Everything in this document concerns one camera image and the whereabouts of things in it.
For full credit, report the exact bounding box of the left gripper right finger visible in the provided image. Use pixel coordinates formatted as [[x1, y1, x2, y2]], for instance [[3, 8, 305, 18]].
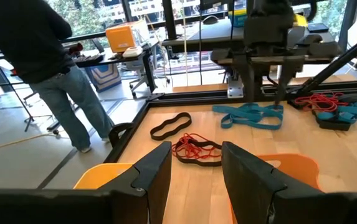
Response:
[[221, 141, 331, 224]]

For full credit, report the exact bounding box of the yellow plastic basket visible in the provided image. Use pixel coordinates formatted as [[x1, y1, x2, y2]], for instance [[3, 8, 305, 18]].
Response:
[[73, 162, 135, 190]]

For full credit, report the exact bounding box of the red cylinder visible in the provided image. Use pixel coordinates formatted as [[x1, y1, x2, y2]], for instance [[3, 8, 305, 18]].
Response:
[[69, 42, 84, 54]]

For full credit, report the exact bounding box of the black tripod stand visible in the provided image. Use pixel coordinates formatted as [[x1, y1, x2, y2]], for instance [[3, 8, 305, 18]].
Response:
[[0, 62, 56, 133]]

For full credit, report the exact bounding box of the black keyboard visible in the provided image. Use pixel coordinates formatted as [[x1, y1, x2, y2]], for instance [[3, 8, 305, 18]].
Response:
[[74, 53, 105, 64]]

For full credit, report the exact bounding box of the black standing desk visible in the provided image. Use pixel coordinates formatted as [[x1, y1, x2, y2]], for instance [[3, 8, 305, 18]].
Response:
[[72, 43, 160, 94]]

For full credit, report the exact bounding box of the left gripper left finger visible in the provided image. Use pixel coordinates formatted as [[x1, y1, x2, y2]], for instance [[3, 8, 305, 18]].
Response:
[[98, 141, 173, 224]]

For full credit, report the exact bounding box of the orange box device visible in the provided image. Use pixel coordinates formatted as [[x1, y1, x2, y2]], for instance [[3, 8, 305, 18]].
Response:
[[105, 20, 151, 54]]

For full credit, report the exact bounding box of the black computer mouse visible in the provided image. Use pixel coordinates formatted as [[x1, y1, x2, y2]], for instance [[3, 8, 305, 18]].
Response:
[[202, 15, 219, 26]]

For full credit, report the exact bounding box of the orange plastic basket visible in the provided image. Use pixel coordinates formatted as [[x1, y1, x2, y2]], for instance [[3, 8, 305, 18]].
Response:
[[229, 152, 321, 224]]

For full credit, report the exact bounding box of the small yellow tag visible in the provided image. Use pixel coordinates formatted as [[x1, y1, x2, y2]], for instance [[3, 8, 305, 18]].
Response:
[[292, 14, 308, 28]]

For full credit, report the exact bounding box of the person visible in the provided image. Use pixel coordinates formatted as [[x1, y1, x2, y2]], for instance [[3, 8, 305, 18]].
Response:
[[0, 0, 116, 154]]

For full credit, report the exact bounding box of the silver mounting bracket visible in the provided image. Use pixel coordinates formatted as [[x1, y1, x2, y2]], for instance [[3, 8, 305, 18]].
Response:
[[226, 76, 245, 99]]

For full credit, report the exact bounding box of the dark phone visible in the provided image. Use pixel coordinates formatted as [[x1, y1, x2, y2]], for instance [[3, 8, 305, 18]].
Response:
[[307, 22, 330, 34]]

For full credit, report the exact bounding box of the small white device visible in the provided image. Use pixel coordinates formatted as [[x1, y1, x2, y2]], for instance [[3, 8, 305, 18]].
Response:
[[122, 45, 144, 58]]

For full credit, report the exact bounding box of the black aluminium table frame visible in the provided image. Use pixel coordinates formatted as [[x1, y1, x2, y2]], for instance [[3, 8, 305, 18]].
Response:
[[103, 27, 357, 164]]

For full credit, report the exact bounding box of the dark grey desk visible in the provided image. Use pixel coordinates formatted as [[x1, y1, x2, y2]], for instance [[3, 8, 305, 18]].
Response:
[[161, 18, 338, 103]]

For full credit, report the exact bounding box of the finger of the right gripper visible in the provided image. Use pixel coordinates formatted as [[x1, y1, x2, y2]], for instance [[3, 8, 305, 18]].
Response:
[[234, 63, 257, 103], [274, 61, 304, 106]]

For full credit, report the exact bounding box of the black frame handle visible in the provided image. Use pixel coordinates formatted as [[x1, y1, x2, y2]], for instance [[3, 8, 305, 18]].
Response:
[[108, 122, 135, 147]]

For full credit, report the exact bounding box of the office chair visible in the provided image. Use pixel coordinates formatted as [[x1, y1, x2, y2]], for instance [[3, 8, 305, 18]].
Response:
[[125, 62, 157, 99]]

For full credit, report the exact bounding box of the blue white striped box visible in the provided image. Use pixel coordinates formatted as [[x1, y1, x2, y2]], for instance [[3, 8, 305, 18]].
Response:
[[85, 63, 123, 93]]

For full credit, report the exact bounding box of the black window pillar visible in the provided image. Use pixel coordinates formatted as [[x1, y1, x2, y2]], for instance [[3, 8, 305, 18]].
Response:
[[161, 0, 178, 40]]

